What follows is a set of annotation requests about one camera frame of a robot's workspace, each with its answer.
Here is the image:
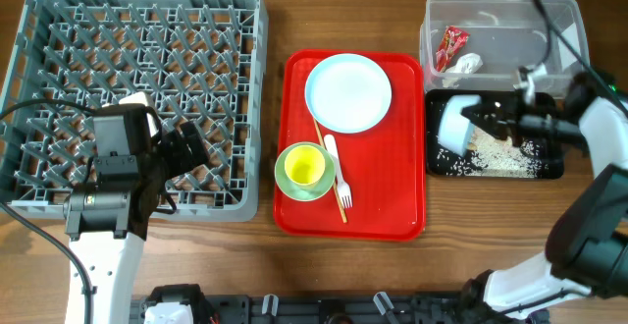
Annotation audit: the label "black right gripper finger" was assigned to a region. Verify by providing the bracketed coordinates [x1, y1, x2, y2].
[461, 101, 513, 121]
[471, 120, 511, 140]

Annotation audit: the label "rice and food scraps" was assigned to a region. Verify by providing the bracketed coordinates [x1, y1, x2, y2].
[431, 128, 545, 179]

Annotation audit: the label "small light blue bowl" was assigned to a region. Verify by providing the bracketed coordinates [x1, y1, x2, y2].
[438, 95, 481, 157]

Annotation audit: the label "white napkin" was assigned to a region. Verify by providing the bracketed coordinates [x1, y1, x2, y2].
[443, 53, 483, 88]

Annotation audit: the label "red snack wrapper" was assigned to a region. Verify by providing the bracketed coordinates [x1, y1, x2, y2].
[435, 26, 470, 72]

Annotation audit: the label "yellow plastic cup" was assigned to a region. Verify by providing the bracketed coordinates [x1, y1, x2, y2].
[284, 144, 325, 188]

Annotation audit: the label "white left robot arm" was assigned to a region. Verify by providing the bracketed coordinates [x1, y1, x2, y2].
[64, 118, 209, 323]

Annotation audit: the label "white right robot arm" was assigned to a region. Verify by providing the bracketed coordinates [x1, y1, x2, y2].
[455, 72, 627, 323]

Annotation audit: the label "black waste tray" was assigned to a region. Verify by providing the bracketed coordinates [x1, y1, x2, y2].
[426, 89, 564, 180]

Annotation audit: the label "grey dishwasher rack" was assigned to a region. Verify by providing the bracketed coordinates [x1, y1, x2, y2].
[1, 0, 269, 222]

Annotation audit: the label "clear plastic bin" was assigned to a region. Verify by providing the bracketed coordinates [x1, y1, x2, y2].
[419, 0, 584, 99]

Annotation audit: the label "red plastic tray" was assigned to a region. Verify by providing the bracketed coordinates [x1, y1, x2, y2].
[273, 52, 426, 242]

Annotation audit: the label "green saucer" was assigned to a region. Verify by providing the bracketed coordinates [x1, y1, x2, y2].
[275, 141, 336, 202]

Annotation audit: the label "large light blue plate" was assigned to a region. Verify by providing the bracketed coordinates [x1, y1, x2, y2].
[304, 53, 393, 134]

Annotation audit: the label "white plastic fork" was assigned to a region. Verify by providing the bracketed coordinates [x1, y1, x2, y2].
[323, 135, 352, 209]

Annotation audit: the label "wooden chopstick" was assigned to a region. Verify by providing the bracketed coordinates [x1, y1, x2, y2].
[312, 117, 347, 224]

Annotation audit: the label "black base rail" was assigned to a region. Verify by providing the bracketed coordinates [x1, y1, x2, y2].
[128, 283, 550, 324]

